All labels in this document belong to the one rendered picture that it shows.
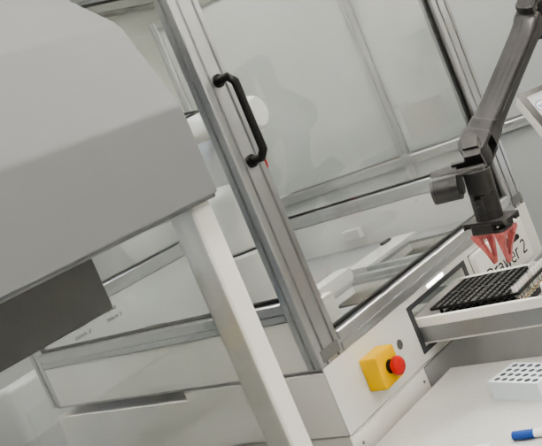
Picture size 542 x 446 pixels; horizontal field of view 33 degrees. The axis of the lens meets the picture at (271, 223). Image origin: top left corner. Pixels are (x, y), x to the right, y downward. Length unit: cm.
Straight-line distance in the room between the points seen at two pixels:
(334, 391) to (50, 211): 86
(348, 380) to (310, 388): 8
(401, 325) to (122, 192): 97
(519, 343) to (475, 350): 22
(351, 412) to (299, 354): 15
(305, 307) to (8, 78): 82
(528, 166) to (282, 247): 217
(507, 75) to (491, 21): 173
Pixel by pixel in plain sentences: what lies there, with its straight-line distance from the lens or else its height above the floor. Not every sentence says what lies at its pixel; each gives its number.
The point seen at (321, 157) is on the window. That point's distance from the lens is 194.
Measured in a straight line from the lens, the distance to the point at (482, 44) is 375.
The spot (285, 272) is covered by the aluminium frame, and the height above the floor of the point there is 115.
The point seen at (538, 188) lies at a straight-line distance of 382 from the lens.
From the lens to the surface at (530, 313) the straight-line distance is 192.
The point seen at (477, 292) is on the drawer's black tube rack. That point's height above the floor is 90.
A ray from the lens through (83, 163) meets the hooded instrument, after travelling 116.
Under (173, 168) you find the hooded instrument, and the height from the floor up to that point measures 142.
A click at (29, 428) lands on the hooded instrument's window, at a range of 108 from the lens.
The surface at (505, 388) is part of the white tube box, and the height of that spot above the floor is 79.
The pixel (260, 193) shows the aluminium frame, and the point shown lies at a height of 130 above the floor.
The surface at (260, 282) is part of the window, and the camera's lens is 180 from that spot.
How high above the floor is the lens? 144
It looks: 6 degrees down
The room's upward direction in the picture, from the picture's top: 23 degrees counter-clockwise
